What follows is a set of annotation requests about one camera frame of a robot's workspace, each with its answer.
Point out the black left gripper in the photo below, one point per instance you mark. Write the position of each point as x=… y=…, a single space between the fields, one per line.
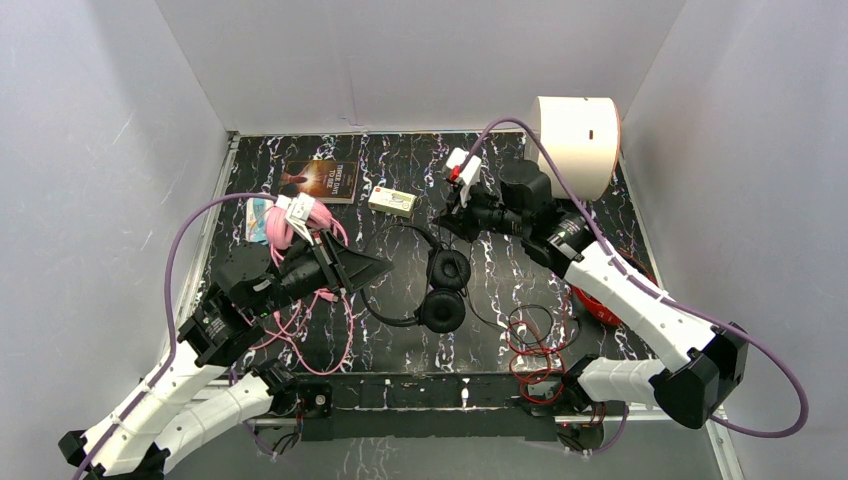
x=334 y=267

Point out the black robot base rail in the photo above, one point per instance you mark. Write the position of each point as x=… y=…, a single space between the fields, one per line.
x=370 y=405

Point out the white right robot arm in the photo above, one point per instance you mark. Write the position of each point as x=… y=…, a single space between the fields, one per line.
x=696 y=365

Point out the black on-ear headphones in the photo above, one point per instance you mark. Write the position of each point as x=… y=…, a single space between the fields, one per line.
x=448 y=272

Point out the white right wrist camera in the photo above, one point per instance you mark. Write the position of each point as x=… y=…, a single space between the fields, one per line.
x=462 y=172

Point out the red and black headphones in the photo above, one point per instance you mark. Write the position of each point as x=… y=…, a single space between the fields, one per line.
x=598 y=310

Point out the pink over-ear headphones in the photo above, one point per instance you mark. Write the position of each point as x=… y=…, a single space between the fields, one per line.
x=322 y=220

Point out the white cylindrical container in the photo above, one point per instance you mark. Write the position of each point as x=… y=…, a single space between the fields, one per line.
x=582 y=135

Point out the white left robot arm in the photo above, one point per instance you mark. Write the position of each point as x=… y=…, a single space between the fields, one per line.
x=154 y=428

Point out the dark paperback book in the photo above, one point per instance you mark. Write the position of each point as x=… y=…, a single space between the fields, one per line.
x=327 y=180

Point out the small white cardboard box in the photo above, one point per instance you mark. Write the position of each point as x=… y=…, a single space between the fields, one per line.
x=392 y=202

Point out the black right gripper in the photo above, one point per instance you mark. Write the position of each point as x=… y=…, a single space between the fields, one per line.
x=457 y=217

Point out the white and blue small device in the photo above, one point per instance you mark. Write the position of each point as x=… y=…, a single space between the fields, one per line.
x=257 y=211

